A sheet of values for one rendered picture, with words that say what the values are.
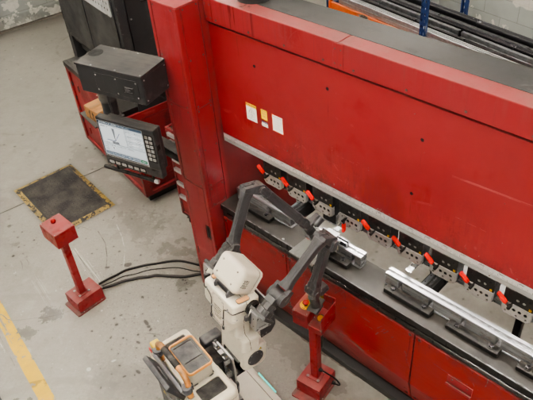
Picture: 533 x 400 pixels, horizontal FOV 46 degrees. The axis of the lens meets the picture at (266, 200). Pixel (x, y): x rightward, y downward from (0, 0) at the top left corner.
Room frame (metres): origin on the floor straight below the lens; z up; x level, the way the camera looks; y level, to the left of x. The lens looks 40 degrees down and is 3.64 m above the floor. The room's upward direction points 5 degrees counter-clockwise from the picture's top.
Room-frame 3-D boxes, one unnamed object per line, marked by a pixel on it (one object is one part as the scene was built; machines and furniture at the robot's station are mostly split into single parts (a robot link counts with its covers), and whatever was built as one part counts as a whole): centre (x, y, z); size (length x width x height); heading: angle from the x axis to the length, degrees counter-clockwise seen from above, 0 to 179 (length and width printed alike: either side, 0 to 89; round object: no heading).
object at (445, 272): (2.24, -0.89, 1.26); 0.15 x 0.09 x 0.17; 43
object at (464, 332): (2.03, -1.01, 0.89); 0.30 x 0.05 x 0.03; 43
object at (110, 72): (3.45, 0.79, 1.53); 0.51 x 0.25 x 0.85; 58
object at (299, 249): (2.71, -0.26, 1.00); 0.26 x 0.18 x 0.01; 133
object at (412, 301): (2.33, -0.74, 0.89); 0.30 x 0.05 x 0.03; 43
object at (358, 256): (2.77, -0.41, 0.92); 0.39 x 0.06 x 0.10; 43
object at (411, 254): (2.39, -0.76, 1.26); 0.15 x 0.09 x 0.17; 43
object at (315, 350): (2.44, -0.22, 0.39); 0.05 x 0.05 x 0.54; 51
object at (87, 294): (3.37, 1.47, 0.41); 0.25 x 0.20 x 0.83; 133
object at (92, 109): (4.47, 1.26, 1.04); 0.30 x 0.26 x 0.12; 33
